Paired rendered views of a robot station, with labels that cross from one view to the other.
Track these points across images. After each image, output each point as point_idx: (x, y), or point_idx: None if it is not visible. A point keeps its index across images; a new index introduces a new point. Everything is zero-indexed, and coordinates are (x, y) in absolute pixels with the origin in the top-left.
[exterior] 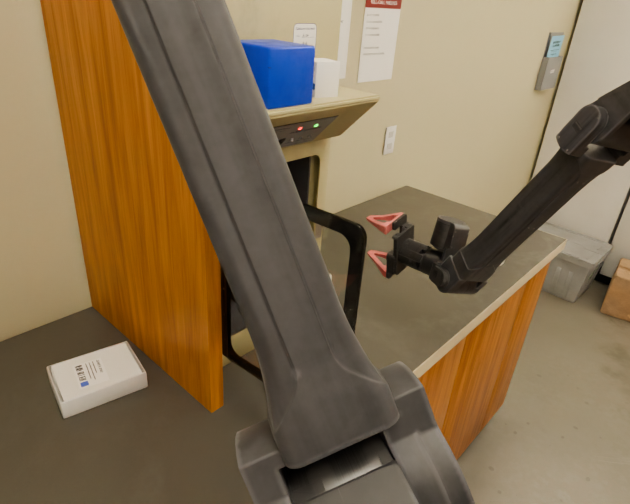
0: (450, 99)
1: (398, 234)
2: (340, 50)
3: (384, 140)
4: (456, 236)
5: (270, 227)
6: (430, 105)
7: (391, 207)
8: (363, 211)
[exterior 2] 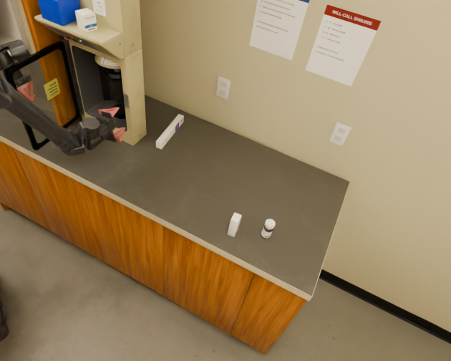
0: None
1: (98, 117)
2: (289, 38)
3: (333, 130)
4: (79, 127)
5: None
6: (414, 140)
7: (293, 172)
8: (274, 157)
